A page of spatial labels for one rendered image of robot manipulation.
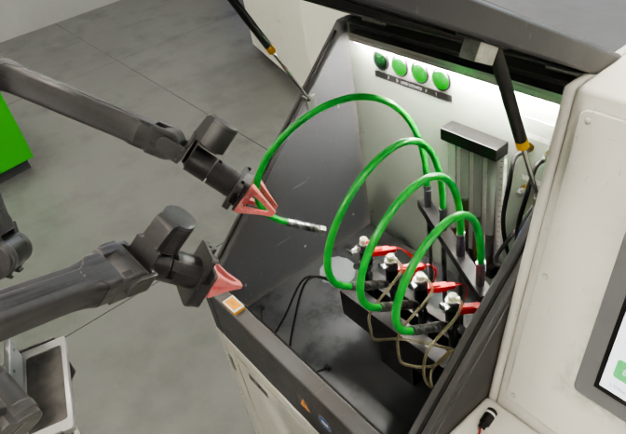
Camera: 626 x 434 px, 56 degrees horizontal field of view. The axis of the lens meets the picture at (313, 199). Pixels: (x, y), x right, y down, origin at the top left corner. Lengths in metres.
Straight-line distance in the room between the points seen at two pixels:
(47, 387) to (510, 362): 0.89
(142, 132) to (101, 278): 0.40
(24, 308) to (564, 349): 0.78
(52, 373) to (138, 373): 1.36
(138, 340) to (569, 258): 2.19
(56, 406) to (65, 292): 0.50
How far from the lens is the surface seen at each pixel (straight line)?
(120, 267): 0.91
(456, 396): 1.08
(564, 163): 0.91
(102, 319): 3.01
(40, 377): 1.36
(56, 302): 0.82
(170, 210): 0.95
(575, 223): 0.92
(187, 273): 1.00
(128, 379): 2.70
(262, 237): 1.50
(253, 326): 1.37
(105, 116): 1.20
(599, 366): 1.00
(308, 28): 4.01
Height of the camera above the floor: 1.95
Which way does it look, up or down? 36 degrees down
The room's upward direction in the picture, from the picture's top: 11 degrees counter-clockwise
